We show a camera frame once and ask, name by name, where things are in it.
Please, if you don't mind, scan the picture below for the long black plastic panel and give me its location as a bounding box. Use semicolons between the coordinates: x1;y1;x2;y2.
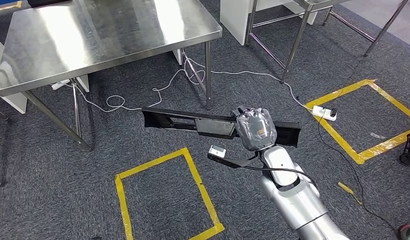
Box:
141;106;302;149

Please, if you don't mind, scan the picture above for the white cabinet panel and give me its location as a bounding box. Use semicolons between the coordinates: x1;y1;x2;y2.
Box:
219;0;319;46
0;34;29;115

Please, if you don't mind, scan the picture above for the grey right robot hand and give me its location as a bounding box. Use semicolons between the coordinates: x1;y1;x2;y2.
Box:
231;105;279;153

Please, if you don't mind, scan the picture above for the white power cable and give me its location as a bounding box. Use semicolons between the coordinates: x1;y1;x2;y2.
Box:
70;56;314;114

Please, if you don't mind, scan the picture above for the loose yellow tape strip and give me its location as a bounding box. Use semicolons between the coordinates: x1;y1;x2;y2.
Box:
337;181;364;206

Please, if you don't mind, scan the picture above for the black plastic piece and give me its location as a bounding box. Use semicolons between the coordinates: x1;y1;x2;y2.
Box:
26;0;74;9

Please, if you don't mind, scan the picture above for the yellow floor tape square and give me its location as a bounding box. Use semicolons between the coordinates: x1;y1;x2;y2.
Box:
114;147;226;240
304;78;410;166

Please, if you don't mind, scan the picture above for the black camera cable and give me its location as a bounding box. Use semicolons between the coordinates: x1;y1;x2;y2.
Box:
244;164;320;191

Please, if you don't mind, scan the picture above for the stainless steel table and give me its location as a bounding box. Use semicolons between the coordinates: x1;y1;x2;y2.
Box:
0;0;223;153
244;0;410;83

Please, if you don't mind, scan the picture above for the black camera bracket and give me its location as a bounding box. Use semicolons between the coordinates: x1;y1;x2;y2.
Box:
206;152;263;170

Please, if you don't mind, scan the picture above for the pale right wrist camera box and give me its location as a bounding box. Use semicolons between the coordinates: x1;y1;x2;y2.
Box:
208;144;227;159

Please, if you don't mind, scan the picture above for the white power strip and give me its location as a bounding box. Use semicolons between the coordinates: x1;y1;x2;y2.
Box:
311;105;338;122
51;79;71;91

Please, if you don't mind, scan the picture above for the black power cable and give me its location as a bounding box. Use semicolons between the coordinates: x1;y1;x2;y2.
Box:
315;107;400;233

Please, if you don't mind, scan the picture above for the yellow floor tape line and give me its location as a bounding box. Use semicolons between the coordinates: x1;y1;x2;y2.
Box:
0;0;23;13

